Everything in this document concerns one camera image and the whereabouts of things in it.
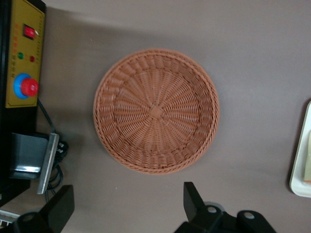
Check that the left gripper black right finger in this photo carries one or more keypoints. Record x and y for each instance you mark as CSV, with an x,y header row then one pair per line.
x,y
194,211

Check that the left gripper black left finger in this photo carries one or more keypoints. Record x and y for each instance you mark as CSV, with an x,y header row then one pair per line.
x,y
56,211

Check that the triangle sandwich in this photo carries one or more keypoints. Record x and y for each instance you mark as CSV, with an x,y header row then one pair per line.
x,y
308,157

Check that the round brown wicker basket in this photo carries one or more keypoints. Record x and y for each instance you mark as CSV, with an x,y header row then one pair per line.
x,y
155,114

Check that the cream plastic tray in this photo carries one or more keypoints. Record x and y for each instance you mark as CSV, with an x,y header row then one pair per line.
x,y
297,170

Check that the black power plug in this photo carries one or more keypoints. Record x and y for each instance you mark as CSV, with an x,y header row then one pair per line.
x,y
62,148

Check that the yellow black control box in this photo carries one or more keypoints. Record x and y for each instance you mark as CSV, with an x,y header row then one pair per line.
x,y
24,68

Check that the steel plate bracket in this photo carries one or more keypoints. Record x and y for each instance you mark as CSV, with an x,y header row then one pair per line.
x,y
48,165

